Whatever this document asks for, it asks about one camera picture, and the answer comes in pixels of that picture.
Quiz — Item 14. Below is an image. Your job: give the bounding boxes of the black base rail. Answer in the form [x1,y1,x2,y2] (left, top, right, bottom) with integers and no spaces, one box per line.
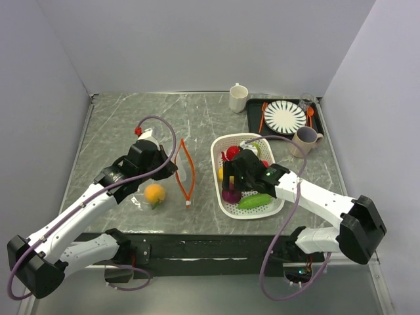
[88,229,326,280]

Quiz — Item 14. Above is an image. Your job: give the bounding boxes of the black tray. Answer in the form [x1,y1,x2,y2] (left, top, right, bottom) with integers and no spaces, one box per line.
[245,98,325,139]

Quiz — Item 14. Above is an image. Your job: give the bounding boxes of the orange fork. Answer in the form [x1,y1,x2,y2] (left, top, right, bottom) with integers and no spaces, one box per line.
[258,102,268,134]

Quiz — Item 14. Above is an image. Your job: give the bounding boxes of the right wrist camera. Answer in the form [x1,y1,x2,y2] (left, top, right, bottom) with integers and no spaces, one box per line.
[239,141,257,155]

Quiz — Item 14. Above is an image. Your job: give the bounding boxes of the striped white plate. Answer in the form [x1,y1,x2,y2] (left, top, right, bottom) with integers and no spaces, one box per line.
[264,100,306,135]

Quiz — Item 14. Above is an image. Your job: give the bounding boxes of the white mug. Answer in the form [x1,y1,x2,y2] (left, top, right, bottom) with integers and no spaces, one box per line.
[229,83,249,114]

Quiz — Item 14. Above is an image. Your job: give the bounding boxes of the purple onion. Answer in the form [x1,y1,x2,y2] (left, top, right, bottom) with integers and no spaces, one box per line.
[222,190,242,204]

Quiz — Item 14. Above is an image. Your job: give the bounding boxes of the clear zip top bag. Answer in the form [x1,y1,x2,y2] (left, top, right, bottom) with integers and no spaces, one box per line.
[130,138,196,213]

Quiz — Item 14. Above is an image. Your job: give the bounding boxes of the yellow lemon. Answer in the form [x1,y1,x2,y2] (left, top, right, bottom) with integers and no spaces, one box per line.
[217,167,224,181]

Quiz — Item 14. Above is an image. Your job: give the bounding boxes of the orange fruit with leaf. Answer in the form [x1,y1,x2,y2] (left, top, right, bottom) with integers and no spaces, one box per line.
[144,184,166,209]

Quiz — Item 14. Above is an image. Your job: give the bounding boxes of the red chili pepper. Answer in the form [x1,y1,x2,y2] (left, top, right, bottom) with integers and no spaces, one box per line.
[221,151,228,161]

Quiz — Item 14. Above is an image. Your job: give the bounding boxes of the white perforated basket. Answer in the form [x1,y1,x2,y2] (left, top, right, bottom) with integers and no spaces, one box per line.
[210,133,285,220]

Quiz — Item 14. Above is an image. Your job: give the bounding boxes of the green bitter gourd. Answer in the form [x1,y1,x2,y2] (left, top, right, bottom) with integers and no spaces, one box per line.
[237,194,274,210]

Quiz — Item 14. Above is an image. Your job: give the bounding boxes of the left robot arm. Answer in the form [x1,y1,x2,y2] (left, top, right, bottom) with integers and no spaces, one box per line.
[7,138,177,299]

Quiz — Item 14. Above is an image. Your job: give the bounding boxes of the green pear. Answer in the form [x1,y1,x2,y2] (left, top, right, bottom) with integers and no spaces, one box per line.
[251,142,261,158]

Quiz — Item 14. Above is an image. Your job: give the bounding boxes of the clear glass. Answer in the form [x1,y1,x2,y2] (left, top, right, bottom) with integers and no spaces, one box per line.
[298,93,314,112]

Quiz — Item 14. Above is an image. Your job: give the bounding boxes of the orange spoon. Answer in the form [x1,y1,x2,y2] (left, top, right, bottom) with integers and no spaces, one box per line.
[306,106,314,128]

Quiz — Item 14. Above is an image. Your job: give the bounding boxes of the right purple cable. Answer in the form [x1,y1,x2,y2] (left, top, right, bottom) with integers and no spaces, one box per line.
[242,135,329,301]

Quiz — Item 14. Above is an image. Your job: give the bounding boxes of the beige mug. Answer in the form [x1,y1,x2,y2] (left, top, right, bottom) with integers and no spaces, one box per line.
[289,126,324,158]

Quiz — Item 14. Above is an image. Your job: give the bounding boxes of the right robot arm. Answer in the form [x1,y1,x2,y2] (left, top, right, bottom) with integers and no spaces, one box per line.
[222,149,387,264]

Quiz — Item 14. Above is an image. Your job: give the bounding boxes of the red wrinkled fruit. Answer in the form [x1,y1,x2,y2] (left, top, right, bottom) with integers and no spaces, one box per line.
[226,146,240,161]

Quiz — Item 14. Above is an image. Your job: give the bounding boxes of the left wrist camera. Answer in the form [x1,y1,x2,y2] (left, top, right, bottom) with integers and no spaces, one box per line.
[135,127,159,146]

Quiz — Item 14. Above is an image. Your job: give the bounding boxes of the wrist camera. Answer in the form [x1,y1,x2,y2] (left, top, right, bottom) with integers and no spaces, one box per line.
[239,141,257,155]
[135,127,159,146]

